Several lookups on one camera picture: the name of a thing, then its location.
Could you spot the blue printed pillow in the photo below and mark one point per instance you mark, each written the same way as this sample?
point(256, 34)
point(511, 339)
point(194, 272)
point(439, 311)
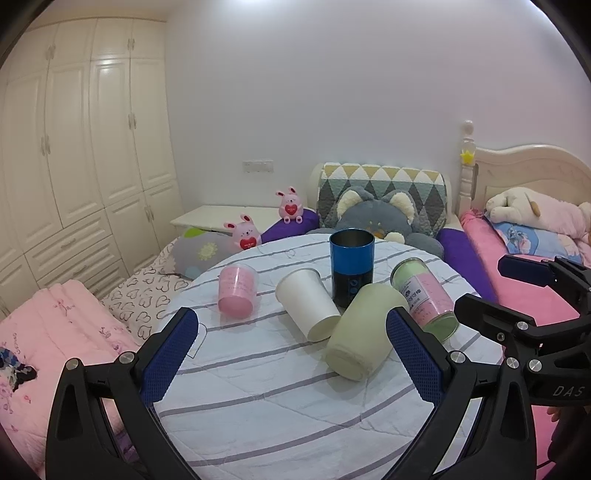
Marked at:
point(521, 237)

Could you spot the cream nightstand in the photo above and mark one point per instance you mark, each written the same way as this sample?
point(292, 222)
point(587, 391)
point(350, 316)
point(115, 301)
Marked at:
point(221, 214)

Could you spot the purple bolster pillow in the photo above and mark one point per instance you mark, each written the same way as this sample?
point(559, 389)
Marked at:
point(288, 228)
point(466, 263)

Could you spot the yellow star ornament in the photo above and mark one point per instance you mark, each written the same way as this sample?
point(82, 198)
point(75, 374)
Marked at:
point(468, 157)

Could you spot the white paper cup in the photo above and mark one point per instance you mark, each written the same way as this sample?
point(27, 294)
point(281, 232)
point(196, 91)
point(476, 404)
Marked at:
point(305, 300)

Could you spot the pale green cup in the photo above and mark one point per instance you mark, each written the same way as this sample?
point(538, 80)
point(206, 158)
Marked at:
point(364, 330)

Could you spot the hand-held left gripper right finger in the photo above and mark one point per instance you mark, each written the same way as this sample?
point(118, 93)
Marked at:
point(415, 360)

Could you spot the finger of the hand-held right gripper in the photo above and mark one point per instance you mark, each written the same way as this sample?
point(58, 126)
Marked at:
point(485, 314)
point(519, 267)

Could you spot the blue and black cup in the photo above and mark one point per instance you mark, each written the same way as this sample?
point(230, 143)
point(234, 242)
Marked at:
point(351, 270)

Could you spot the pink bed sheet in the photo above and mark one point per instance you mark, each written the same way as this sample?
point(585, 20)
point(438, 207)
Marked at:
point(482, 242)

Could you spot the triangle pattern quilted cover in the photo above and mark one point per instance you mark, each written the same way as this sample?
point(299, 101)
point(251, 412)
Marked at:
point(418, 184)

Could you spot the grey cat plush cushion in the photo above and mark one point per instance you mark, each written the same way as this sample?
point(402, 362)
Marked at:
point(369, 217)

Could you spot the cream bed headboard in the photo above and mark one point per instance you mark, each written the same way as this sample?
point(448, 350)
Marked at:
point(517, 170)

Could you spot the pink quilt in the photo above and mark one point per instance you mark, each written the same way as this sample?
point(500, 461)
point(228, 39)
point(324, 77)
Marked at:
point(55, 323)

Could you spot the green cup with pink label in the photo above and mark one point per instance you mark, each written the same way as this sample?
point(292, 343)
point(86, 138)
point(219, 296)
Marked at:
point(427, 300)

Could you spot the heart print blanket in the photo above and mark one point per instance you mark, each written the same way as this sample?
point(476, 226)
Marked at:
point(143, 295)

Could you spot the pink bunny plush toy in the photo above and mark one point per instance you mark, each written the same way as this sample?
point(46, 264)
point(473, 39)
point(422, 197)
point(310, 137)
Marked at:
point(290, 206)
point(244, 234)

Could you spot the pink plastic cup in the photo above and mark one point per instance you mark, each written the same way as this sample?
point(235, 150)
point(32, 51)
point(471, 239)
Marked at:
point(238, 290)

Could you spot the grey flower print pillow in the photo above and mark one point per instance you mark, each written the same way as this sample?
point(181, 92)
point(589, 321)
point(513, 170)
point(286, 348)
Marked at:
point(203, 254)

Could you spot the cream wardrobe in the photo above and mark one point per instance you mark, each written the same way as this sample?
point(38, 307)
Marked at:
point(69, 138)

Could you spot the white wall switch panel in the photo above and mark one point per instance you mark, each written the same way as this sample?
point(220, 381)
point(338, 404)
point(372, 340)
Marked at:
point(258, 166)

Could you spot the white and pink plush toy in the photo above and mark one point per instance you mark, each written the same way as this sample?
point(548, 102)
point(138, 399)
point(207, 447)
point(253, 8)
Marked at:
point(545, 207)

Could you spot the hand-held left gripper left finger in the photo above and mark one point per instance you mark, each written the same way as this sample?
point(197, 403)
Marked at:
point(165, 357)

